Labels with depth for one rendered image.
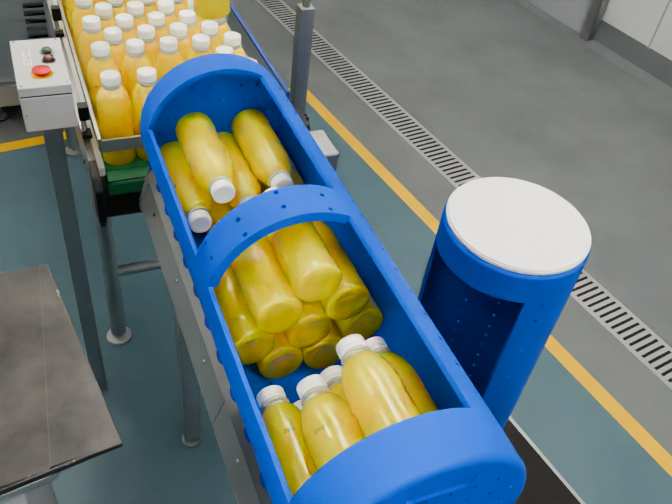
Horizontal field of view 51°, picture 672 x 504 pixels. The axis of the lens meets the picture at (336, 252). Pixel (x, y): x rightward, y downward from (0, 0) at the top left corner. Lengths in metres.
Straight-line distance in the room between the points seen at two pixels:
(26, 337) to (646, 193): 2.99
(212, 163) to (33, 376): 0.43
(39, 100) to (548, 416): 1.77
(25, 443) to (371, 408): 0.46
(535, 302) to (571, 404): 1.20
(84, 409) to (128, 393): 1.26
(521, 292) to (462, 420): 0.55
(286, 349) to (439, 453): 0.38
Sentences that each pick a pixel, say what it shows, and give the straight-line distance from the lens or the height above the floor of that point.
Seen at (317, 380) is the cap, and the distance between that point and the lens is 0.90.
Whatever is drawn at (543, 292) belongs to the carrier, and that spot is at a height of 0.99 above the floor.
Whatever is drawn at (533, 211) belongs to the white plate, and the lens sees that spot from 1.41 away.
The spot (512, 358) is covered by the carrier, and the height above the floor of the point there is 0.80.
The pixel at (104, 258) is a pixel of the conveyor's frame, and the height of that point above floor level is 0.38.
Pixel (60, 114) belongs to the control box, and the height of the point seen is 1.03.
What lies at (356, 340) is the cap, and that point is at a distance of 0.89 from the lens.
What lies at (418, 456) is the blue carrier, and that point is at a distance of 0.74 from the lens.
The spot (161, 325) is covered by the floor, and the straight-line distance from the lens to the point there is 2.45.
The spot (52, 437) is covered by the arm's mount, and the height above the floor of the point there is 1.01.
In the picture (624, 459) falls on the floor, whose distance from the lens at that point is 2.46.
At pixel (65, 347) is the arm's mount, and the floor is 1.01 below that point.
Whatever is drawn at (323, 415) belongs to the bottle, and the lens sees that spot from 0.85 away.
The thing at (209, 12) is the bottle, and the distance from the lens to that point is 1.43.
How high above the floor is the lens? 1.85
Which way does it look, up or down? 42 degrees down
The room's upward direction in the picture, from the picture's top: 9 degrees clockwise
